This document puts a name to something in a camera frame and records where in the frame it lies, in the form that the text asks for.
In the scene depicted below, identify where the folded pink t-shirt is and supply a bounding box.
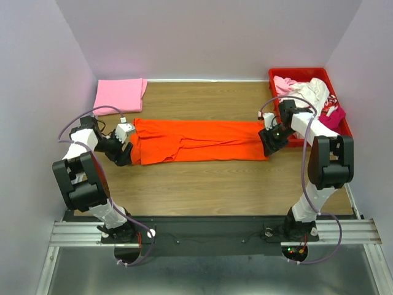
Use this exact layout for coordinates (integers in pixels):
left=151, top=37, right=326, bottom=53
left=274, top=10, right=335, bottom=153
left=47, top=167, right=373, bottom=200
left=94, top=78, right=148, bottom=113

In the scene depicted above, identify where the aluminium rail frame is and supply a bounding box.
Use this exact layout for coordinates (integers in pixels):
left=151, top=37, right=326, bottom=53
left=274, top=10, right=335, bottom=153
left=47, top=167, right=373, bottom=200
left=37, top=211, right=380, bottom=294

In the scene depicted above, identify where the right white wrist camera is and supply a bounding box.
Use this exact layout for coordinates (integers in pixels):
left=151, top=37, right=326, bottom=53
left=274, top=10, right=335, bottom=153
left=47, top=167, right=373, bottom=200
left=258, top=111, right=278, bottom=130

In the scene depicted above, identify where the red plastic bin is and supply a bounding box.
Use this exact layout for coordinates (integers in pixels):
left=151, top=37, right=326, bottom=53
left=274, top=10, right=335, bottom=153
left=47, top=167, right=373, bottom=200
left=268, top=68, right=352, bottom=136

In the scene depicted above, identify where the white garment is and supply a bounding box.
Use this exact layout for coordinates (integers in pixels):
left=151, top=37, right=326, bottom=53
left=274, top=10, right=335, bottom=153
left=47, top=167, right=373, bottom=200
left=288, top=77, right=338, bottom=117

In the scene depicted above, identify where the magenta garment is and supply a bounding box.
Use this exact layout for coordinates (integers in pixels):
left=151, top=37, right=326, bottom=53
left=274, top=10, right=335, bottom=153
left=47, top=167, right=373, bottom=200
left=319, top=106, right=346, bottom=131

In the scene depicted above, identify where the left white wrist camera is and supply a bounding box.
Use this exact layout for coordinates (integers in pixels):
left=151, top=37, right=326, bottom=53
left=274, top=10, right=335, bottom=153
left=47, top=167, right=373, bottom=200
left=115, top=122, right=136, bottom=144

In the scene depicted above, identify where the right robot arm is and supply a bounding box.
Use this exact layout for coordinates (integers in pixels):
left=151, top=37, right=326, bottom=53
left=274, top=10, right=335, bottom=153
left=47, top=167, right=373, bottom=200
left=258, top=95, right=354, bottom=243

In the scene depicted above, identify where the orange t-shirt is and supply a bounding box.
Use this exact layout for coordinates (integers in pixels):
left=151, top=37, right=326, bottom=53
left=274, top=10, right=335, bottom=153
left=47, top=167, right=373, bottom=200
left=130, top=118, right=269, bottom=165

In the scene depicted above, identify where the light pink garment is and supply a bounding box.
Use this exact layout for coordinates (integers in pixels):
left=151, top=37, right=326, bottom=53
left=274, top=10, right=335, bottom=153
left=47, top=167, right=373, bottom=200
left=273, top=76, right=297, bottom=96

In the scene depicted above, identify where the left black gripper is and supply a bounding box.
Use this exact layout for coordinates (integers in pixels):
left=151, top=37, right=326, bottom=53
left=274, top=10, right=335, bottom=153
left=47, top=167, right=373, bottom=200
left=95, top=128, right=133, bottom=167

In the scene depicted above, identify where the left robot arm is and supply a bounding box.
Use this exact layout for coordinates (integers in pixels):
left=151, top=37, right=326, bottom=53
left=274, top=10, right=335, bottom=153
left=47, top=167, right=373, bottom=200
left=52, top=116, right=140, bottom=243

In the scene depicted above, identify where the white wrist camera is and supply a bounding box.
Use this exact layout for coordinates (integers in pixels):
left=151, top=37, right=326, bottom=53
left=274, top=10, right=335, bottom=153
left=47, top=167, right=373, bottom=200
left=258, top=111, right=278, bottom=130
left=115, top=122, right=136, bottom=144

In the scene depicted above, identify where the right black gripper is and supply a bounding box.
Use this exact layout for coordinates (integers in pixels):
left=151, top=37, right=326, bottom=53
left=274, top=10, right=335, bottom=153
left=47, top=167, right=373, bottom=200
left=258, top=124, right=296, bottom=157

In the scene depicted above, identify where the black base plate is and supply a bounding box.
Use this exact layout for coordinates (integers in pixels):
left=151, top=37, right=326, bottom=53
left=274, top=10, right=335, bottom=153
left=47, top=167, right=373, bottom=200
left=61, top=214, right=320, bottom=258

